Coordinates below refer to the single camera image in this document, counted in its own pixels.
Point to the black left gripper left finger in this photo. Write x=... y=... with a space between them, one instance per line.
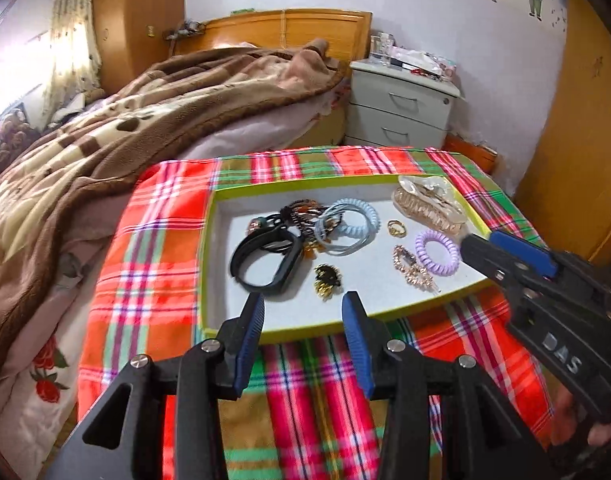
x=122 y=436

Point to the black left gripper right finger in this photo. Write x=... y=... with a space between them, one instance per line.
x=483 y=436

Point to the clutter on nightstand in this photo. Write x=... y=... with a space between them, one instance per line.
x=382 y=49

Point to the brown paw print blanket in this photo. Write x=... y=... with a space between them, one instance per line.
x=156 y=117

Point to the orange box on floor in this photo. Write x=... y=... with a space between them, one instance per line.
x=485 y=158

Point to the patterned window curtain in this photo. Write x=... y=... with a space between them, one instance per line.
x=74 y=60

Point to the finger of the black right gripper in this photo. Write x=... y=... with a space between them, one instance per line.
x=503 y=268
x=535 y=256

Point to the wooden door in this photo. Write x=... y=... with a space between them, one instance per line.
x=566 y=191

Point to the wooden wardrobe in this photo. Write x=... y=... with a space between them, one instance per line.
x=131 y=36

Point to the grey two-drawer nightstand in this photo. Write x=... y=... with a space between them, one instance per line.
x=389 y=106

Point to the black gold hair ornament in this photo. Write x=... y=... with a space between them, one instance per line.
x=327 y=279

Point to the beige translucent hair claw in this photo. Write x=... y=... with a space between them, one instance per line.
x=432 y=202

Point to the floral white bed sheet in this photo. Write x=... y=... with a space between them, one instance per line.
x=38 y=382

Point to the grey elastic hair band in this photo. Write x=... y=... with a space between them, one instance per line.
x=346 y=227

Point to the yellow-green shallow box tray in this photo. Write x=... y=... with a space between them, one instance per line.
x=298 y=312

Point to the black wristband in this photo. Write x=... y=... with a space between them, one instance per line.
x=266 y=260

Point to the wooden headboard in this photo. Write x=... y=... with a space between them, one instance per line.
x=346 y=32

